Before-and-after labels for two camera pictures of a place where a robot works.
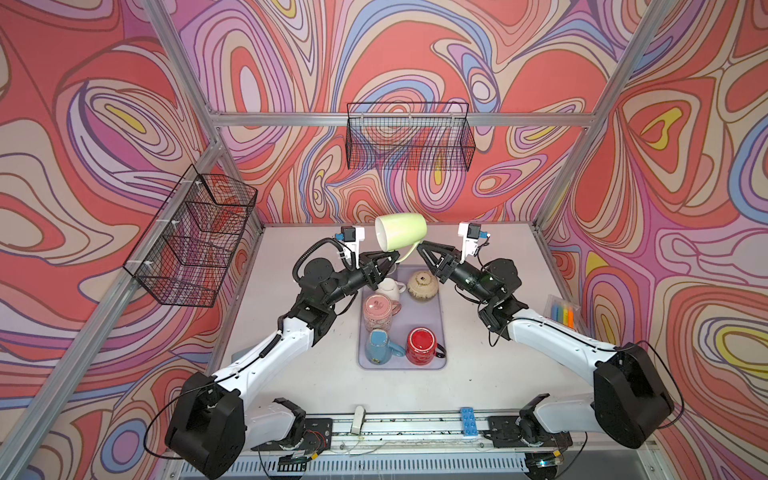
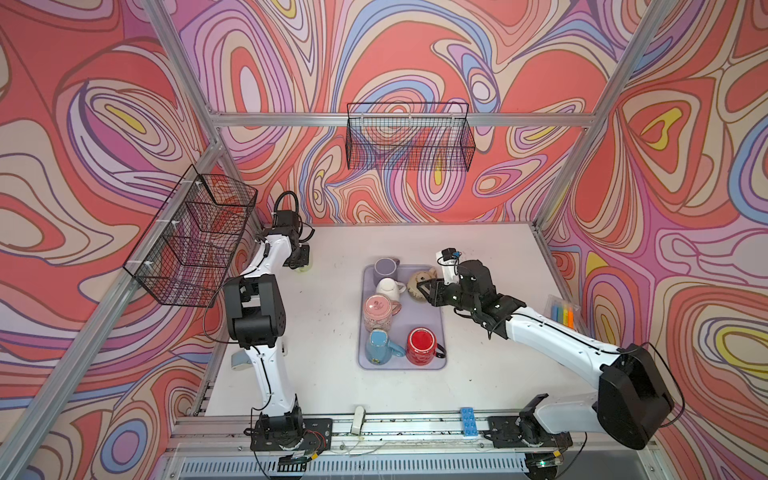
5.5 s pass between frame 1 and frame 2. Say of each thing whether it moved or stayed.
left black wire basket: stayed
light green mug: moved
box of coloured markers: stayed
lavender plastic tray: stayed
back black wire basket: stayed
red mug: stayed
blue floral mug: stayed
